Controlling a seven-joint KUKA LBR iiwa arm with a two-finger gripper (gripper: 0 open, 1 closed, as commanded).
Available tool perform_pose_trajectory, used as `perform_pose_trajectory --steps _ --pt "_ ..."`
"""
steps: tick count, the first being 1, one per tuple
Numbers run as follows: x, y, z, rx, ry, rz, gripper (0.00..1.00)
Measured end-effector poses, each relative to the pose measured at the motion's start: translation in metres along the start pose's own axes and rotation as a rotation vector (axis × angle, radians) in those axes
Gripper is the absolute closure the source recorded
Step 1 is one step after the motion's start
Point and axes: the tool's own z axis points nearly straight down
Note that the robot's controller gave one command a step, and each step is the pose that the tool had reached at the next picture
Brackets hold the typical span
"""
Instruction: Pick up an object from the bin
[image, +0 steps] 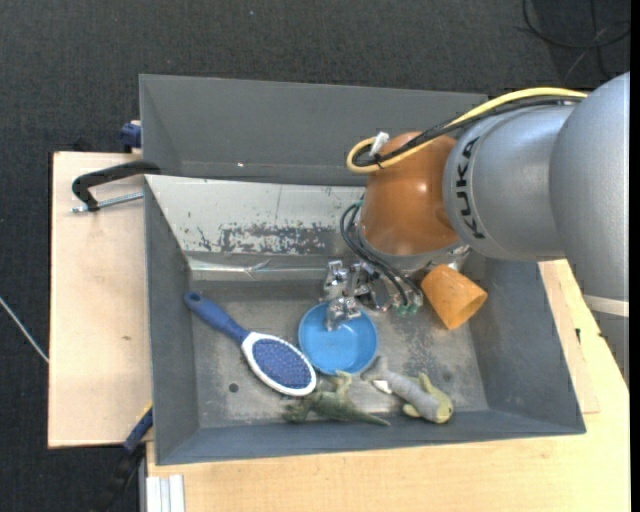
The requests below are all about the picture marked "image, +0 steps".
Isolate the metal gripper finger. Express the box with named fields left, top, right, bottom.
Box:
left=323, top=258, right=351, bottom=300
left=324, top=295, right=362, bottom=332

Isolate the blue bowl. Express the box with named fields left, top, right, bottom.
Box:
left=297, top=301, right=379, bottom=377

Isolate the blue and white hairbrush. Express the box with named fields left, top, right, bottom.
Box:
left=182, top=291, right=318, bottom=398

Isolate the orange cup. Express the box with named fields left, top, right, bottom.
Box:
left=419, top=263, right=489, bottom=332

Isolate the green toy dinosaur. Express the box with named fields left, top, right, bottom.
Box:
left=281, top=370, right=392, bottom=428

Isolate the grey and yellow toy shark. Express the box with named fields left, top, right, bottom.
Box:
left=359, top=355, right=456, bottom=425

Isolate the grey metal bin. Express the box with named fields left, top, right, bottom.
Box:
left=138, top=73, right=587, bottom=466

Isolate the pale wood board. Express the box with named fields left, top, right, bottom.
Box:
left=47, top=151, right=154, bottom=449

